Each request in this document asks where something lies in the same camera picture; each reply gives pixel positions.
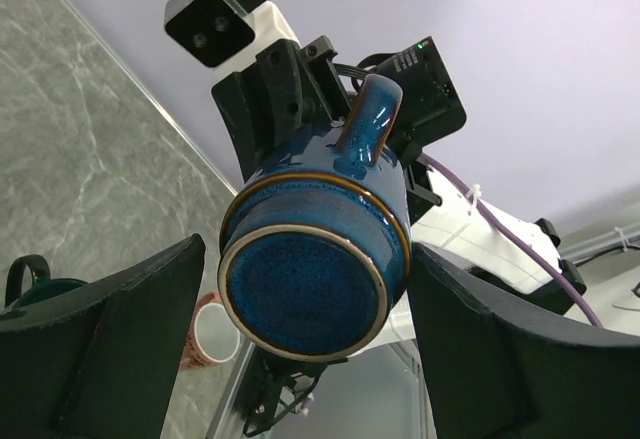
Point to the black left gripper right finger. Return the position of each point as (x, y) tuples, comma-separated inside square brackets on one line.
[(496, 366)]

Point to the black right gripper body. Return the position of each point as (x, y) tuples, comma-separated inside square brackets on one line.
[(286, 87)]

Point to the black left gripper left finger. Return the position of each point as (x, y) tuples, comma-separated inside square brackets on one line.
[(101, 361)]

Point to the dark green patterned mug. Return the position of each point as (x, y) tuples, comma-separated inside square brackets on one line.
[(43, 286)]

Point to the dark blue glossy mug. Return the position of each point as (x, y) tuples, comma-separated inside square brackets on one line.
[(316, 248)]

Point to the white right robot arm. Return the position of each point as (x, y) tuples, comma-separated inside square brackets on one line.
[(519, 257)]

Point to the red orange mug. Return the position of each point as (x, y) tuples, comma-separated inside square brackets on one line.
[(212, 338)]

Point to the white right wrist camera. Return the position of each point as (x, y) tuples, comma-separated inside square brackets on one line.
[(226, 35)]

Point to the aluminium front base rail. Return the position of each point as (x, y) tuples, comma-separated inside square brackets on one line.
[(227, 422)]

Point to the aluminium table edge rail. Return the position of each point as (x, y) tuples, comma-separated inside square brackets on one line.
[(148, 95)]

